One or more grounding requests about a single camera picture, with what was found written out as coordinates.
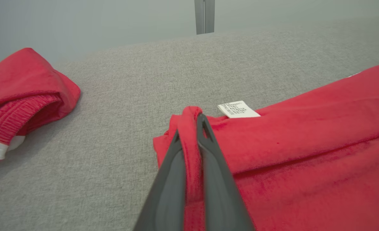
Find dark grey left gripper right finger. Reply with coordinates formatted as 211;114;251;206
196;113;256;231

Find grey partition post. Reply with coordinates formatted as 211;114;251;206
194;0;216;35

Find red fleece garment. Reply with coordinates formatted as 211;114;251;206
153;60;379;231

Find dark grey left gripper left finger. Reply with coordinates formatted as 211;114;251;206
133;129;186;231

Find grey fabric sofa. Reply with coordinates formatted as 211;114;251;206
0;16;379;231

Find red shorts with white stripes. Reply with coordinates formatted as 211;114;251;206
0;47;81;165

